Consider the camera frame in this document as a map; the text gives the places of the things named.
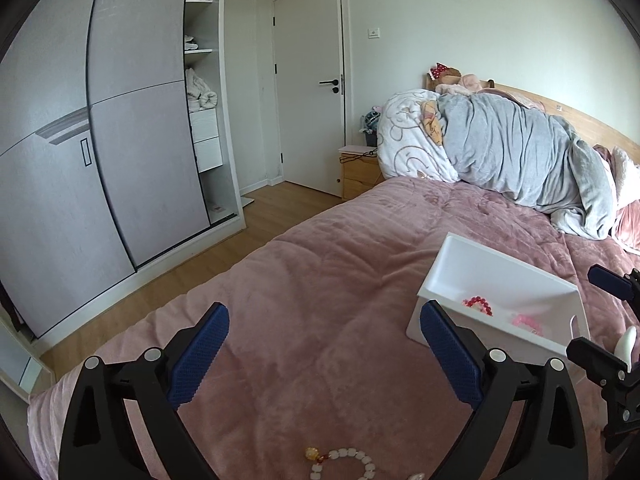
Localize white drawer unit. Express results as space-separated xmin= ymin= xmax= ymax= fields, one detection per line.
xmin=190 ymin=108 xmax=222 ymax=172

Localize white patterned pillow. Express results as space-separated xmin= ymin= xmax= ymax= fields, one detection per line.
xmin=376 ymin=90 xmax=460 ymax=183

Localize black door handle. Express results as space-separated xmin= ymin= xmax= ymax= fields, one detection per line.
xmin=318 ymin=78 xmax=342 ymax=94

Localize wooden bedside table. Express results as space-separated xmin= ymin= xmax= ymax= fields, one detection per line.
xmin=338 ymin=145 xmax=384 ymax=200

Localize plush toy with red bow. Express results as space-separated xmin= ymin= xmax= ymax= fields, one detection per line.
xmin=430 ymin=63 xmax=483 ymax=96

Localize wooden headboard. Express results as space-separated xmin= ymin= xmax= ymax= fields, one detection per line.
xmin=425 ymin=71 xmax=640 ymax=167

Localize pink plush bed blanket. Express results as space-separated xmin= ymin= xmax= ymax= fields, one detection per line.
xmin=27 ymin=173 xmax=640 ymax=480

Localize grey sliding wardrobe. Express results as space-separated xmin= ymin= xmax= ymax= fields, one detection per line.
xmin=1 ymin=0 xmax=244 ymax=349

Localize white bead bracelet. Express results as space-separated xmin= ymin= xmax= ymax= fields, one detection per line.
xmin=304 ymin=446 xmax=378 ymax=480

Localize white bedroom door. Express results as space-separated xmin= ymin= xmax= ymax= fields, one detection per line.
xmin=274 ymin=0 xmax=346 ymax=196

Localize red bead bracelet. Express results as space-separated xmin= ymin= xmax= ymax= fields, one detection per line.
xmin=461 ymin=294 xmax=495 ymax=317

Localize pink bead bracelet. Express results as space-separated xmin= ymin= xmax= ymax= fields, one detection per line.
xmin=508 ymin=313 xmax=551 ymax=337

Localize white plastic storage box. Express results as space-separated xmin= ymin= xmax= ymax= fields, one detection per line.
xmin=406 ymin=233 xmax=590 ymax=364

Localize folded white towels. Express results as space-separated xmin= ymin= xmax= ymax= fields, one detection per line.
xmin=186 ymin=67 xmax=218 ymax=113

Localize grey crumpled duvet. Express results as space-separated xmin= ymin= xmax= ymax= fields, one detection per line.
xmin=437 ymin=93 xmax=616 ymax=240

